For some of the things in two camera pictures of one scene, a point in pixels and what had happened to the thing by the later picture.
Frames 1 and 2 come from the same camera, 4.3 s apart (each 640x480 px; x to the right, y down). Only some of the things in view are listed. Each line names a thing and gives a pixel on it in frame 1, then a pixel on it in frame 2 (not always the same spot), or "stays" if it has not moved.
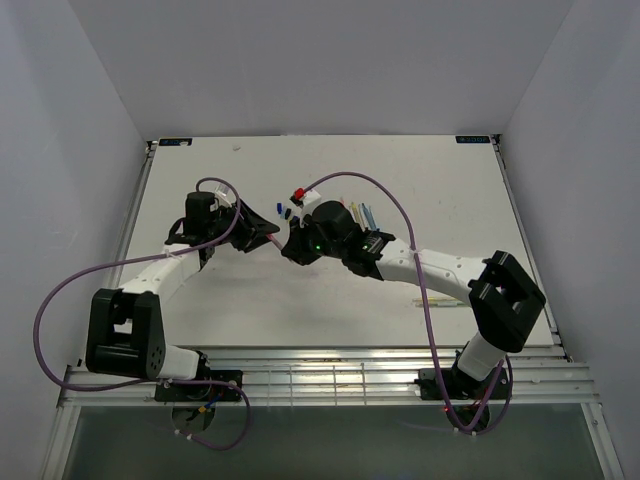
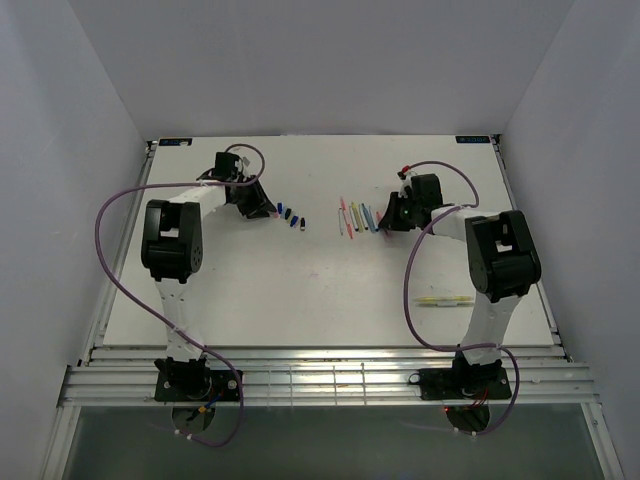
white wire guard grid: (316, 385) stays
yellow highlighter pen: (355, 210) stays
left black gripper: (249, 240) to (260, 202)
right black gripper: (296, 246) to (391, 219)
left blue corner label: (176, 142) stays
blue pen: (369, 217) stays
